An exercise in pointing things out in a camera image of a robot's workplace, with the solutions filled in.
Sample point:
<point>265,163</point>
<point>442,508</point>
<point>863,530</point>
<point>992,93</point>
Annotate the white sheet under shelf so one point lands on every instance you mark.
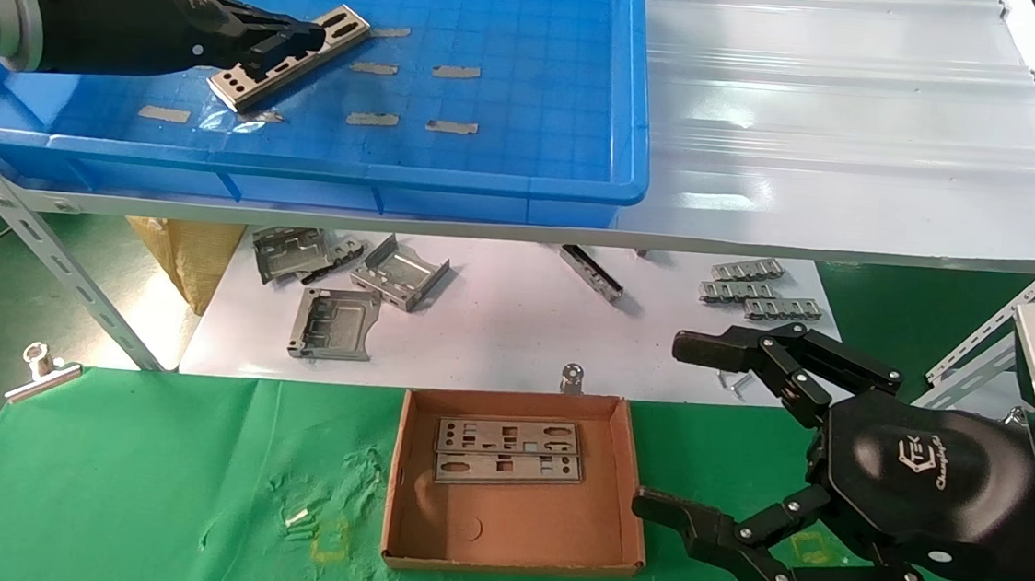
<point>515,327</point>

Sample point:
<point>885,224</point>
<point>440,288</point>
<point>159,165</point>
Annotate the open gray metal bracket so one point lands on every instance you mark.
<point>403,277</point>

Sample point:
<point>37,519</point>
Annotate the flat stamped gray metal plate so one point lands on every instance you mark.
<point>340,309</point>

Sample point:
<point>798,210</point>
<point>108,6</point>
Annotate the green table cloth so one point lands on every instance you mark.
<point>189,468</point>

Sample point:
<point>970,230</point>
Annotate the long narrow metal bar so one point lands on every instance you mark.
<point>593,275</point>

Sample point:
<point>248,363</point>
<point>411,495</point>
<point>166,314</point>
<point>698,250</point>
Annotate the slotted steel shelf brace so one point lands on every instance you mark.
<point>24,224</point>
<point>995,323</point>
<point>962,388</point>

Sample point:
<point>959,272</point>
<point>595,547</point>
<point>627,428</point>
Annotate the small silver binder clip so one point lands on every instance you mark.
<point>572,378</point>

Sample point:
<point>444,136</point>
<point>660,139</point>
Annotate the white corrugated shelf panel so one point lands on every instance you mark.
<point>863,124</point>

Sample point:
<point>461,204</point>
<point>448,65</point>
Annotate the brown cardboard box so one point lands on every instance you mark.
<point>535,532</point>

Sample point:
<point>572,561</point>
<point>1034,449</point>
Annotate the bent gray metal bracket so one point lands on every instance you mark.
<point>289,254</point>

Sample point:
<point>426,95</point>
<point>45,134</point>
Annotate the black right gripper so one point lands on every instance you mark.
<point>927,480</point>

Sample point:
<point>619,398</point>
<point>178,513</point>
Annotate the silver metal IO shield plate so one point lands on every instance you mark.
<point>251,96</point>
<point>480,469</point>
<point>446,433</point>

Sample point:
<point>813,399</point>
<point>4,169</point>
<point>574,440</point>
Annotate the yellow woven bag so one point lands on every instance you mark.
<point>188,255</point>

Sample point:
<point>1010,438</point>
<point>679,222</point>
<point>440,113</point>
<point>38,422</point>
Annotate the tiny metal scrap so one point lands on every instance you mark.
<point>297,518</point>

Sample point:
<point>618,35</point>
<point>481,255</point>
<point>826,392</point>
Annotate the large silver bulldog clip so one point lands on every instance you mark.
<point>44,378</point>

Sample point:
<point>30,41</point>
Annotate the small gray metal part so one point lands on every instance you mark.
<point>350,248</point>

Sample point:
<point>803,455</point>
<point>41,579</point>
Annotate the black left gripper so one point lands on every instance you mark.
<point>114,19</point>

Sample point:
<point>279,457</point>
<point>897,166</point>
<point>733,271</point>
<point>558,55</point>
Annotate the silver connector strip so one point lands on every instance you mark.
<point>784,310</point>
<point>737,292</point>
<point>747,270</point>

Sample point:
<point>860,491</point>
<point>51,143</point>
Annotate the crumpled gray tape strip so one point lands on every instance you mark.
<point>261,115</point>

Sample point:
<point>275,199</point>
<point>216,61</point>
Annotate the small clear plastic clip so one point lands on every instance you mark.
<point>730,384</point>

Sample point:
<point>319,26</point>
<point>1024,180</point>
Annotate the blue plastic tray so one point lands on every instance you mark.
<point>496,95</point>

